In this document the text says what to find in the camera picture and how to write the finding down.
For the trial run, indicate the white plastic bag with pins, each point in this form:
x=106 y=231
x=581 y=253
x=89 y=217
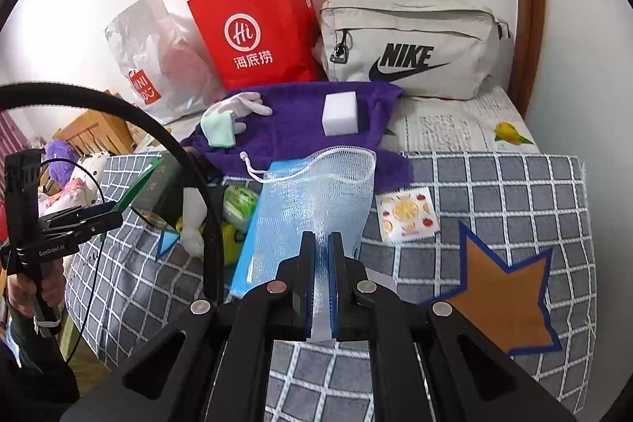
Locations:
x=148 y=36

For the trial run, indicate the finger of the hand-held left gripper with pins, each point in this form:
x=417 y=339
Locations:
x=94 y=213
x=69 y=231

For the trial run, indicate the red paper bag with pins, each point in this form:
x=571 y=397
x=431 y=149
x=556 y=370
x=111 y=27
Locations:
x=257 y=6

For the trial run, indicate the person's left forearm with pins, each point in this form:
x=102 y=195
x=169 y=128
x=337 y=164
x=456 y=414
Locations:
x=29 y=367

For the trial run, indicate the white glove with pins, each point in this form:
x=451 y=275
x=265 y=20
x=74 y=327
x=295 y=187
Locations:
x=242 y=104

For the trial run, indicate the beige waist bag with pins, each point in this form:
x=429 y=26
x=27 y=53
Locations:
x=410 y=36

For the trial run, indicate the brown wooden frame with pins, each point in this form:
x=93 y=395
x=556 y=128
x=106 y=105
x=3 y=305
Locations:
x=531 y=6

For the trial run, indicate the person's left hand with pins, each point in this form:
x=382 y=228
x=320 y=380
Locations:
x=20 y=293

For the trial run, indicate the light green cloth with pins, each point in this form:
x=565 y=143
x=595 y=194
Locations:
x=220 y=131

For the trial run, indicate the white soft cloth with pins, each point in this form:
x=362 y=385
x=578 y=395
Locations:
x=194 y=214

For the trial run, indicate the purple plush toy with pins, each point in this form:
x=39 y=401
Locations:
x=59 y=152

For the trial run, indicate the purple towel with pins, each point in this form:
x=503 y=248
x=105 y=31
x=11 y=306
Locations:
x=296 y=115

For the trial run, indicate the grey checked blanket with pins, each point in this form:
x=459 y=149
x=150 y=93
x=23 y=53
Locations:
x=494 y=204

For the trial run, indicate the white sponge block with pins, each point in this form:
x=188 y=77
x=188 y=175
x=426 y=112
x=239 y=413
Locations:
x=341 y=113

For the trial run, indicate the light blue packet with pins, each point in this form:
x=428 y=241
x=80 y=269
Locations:
x=247 y=264

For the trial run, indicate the light wooden furniture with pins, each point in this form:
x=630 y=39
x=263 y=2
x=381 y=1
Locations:
x=94 y=130

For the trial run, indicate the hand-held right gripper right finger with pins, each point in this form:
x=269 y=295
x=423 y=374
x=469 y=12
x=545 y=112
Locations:
x=336 y=288

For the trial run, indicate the yellow black fabric pouch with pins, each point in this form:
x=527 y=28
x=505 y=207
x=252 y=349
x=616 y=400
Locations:
x=228 y=241

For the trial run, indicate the dark red striped cloth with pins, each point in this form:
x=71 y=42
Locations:
x=7 y=130

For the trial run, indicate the fruit print packet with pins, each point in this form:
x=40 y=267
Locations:
x=408 y=214

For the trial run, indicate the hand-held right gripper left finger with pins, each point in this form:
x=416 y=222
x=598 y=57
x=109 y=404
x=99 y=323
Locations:
x=310 y=288

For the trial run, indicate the green tissue pack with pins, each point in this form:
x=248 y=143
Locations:
x=240 y=207

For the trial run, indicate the white spotted plush toy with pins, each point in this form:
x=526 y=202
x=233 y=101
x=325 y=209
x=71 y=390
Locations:
x=91 y=169

